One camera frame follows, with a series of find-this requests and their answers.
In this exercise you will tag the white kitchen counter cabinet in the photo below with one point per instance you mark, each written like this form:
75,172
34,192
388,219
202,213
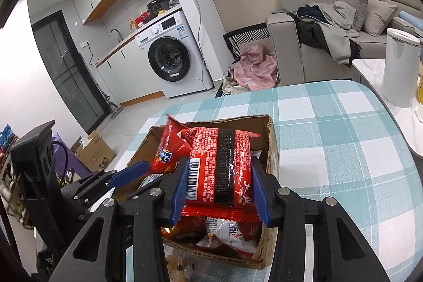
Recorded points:
129,77

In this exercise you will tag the black rice cooker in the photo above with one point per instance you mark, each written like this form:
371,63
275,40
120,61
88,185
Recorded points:
158,4

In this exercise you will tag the dark jacket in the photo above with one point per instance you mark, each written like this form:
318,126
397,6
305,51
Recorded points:
310,29

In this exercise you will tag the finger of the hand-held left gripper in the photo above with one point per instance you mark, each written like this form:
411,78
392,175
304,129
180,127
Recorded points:
129,173

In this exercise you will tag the white red snack packet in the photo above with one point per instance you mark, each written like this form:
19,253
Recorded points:
224,235

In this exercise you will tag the red box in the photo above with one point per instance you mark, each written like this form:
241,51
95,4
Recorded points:
143,19

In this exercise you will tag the black white patterned cushion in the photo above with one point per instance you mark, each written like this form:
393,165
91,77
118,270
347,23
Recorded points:
244,37

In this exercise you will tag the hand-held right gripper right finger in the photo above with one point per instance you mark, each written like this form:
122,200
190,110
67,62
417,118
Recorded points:
261,199

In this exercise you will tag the purple bag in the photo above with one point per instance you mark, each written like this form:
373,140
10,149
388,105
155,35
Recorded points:
71,166

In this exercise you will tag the red snack packet yellow print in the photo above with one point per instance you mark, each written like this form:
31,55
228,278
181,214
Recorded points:
168,150

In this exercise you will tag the grey hoodie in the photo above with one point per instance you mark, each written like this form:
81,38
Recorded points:
340,31

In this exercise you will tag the brown cardboard box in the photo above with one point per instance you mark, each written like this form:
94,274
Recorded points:
211,258

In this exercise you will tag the white washing machine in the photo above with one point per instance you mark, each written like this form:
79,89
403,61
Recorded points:
172,57

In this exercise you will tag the kitchen faucet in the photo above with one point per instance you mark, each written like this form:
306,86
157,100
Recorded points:
115,32

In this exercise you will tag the white marble side table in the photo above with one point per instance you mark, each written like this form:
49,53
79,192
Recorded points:
370,74

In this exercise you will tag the light blue pillow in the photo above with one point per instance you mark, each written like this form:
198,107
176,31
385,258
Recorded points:
411,17

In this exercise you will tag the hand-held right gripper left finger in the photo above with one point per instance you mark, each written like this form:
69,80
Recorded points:
180,196

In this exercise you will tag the teal checked tablecloth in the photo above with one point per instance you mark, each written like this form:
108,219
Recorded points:
314,143

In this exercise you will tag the pink cloth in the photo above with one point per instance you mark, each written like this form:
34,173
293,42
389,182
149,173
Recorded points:
254,70

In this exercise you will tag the white cylindrical bin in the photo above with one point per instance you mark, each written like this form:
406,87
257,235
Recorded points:
400,70

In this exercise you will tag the clear plastic snack bag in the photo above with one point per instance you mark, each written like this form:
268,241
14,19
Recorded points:
185,270

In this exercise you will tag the grey sofa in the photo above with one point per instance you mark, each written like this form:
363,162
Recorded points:
287,47

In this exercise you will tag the grey cushion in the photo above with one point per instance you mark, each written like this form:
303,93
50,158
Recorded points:
353,6
380,16

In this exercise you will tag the floor mop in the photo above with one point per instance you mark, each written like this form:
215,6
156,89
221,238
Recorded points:
114,108

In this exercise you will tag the red snack packet black stripe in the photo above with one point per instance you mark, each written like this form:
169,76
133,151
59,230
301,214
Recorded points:
214,166

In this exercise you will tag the yellow bottle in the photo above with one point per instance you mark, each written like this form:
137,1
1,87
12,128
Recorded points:
133,27

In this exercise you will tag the small cardboard box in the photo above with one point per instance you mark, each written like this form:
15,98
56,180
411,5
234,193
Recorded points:
95,153

